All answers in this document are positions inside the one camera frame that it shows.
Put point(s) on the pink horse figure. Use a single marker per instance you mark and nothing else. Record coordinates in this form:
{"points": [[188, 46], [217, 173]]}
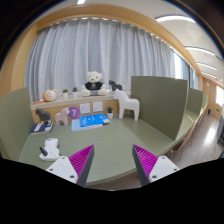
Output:
{"points": [[62, 117]]}

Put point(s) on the green desk divider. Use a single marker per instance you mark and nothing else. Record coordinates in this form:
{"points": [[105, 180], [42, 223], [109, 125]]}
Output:
{"points": [[16, 121], [194, 101], [162, 102]]}

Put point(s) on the light blue book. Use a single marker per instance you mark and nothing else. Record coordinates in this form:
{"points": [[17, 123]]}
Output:
{"points": [[75, 126]]}

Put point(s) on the white wall socket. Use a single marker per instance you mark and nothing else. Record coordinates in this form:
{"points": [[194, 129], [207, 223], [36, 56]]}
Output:
{"points": [[85, 108], [97, 106]]}

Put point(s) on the dark blue book stack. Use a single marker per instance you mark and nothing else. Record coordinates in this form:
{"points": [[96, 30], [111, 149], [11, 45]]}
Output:
{"points": [[39, 128]]}

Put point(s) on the dark grey horse figure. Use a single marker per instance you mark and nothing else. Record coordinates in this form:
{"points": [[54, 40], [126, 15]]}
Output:
{"points": [[44, 116]]}

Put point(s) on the small potted plant on desk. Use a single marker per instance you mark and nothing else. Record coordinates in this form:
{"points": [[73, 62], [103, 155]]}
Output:
{"points": [[109, 112]]}

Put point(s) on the green right desk divider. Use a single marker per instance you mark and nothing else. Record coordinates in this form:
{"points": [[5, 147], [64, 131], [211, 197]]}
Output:
{"points": [[162, 102]]}

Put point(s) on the purple round number sign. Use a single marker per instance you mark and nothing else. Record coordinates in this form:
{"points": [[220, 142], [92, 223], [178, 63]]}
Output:
{"points": [[74, 112]]}

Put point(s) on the right potted plant on shelf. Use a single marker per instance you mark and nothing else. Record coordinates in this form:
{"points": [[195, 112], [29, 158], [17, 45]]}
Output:
{"points": [[75, 92]]}

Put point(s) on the large white horse figure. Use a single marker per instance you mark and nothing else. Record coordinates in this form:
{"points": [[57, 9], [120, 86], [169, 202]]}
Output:
{"points": [[125, 103]]}

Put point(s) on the left potted plant on shelf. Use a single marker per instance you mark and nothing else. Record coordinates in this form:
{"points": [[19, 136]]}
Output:
{"points": [[65, 93]]}

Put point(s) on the potted plant on shelf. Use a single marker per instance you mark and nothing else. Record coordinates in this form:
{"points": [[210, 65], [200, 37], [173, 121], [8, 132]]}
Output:
{"points": [[75, 92], [65, 93]]}

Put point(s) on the right white wall socket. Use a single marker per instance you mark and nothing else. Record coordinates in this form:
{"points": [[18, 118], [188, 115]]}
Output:
{"points": [[97, 106]]}

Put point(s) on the small dark horse figure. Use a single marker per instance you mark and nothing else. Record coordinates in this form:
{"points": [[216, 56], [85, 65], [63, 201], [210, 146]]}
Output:
{"points": [[114, 85]]}

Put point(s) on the left white wall socket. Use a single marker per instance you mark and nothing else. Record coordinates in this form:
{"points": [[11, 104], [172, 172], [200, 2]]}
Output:
{"points": [[85, 108]]}

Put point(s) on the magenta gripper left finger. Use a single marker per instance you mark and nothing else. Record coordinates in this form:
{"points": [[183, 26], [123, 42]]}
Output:
{"points": [[74, 168]]}

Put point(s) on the far green desk divider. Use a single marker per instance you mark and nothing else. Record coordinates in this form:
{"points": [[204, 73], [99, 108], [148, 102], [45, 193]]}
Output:
{"points": [[194, 101]]}

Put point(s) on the green left desk divider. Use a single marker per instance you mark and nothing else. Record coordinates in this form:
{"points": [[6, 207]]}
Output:
{"points": [[16, 121]]}

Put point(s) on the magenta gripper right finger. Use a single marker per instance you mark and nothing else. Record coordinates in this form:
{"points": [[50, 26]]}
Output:
{"points": [[151, 168]]}

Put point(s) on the orange white plush toy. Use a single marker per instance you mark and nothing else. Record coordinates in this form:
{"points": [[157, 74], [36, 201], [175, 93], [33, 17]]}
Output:
{"points": [[48, 96]]}

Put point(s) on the grey white curtain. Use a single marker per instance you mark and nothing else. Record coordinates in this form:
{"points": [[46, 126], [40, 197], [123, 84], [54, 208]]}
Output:
{"points": [[62, 54]]}

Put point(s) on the white teddy bear black shirt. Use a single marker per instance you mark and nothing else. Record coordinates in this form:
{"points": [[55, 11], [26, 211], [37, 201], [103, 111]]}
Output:
{"points": [[93, 86]]}

